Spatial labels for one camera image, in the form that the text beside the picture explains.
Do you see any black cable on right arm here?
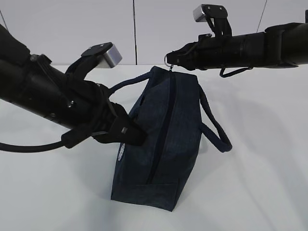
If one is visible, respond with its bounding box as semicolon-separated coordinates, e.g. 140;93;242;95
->
219;66;253;78

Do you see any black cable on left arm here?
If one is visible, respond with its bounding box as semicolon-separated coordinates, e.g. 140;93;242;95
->
0;141;67;154

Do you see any navy blue fabric lunch bag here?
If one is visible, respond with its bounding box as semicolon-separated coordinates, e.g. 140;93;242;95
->
111;66;232;211

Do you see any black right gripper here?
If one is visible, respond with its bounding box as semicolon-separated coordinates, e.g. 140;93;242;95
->
166;34;241;71

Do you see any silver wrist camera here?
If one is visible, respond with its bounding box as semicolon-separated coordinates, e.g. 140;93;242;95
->
65;42;122;80
192;4;232;38

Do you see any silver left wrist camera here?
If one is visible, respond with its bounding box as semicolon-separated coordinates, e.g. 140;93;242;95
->
65;42;122;80

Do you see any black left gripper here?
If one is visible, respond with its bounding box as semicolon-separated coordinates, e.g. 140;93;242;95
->
61;81;147;148

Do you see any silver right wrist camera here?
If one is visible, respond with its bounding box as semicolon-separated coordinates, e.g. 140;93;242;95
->
192;4;232;38

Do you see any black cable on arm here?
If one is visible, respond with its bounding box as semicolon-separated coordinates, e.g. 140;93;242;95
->
219;66;253;78
0;141;67;154

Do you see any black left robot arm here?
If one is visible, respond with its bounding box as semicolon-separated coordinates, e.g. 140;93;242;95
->
0;27;147;153

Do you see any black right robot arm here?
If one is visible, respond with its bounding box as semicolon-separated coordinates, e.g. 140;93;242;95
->
167;23;308;71

